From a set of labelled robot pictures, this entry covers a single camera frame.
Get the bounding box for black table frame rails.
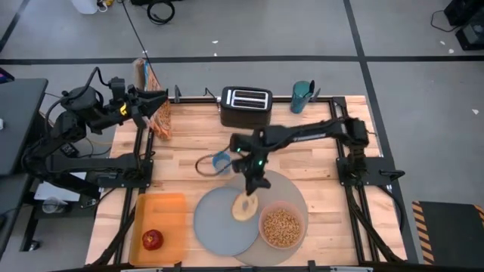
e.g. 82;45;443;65
90;85;408;266

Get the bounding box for orange plastic tray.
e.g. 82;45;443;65
128;193;188;267

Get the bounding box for clear plastic cup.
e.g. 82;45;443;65
41;196;70;215

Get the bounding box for black cable loop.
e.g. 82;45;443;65
194;145;232;178

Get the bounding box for round grey placemat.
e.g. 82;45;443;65
222;168;309;267

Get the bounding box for black toaster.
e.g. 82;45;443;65
218;85;275;131

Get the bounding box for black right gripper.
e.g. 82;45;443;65
231;150;272;197

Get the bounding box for orange cereal box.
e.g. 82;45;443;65
131;57;174;142

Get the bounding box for pink bowl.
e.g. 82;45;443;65
258;200;306;251

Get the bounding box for light blue cup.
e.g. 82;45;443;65
211;150;232;176

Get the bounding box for grey round plate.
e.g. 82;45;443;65
193;186;262;258

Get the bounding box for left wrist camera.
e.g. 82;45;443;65
108;76;126;100

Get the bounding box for bagel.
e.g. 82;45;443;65
231;192;260;223

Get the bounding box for black equipment case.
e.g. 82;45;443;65
442;0;484;52

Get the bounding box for black coiled floor cable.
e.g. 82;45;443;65
146;0;176;26

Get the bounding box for cereal pieces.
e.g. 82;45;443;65
262;208;302;245

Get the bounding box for black desk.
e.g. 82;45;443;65
0;77;49;178

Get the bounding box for black hazard striped mat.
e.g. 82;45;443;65
411;200;484;266

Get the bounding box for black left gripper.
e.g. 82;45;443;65
123;84;169;130

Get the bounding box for red apple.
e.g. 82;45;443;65
141;228;165;252

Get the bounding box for white container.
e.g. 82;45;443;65
70;0;100;15

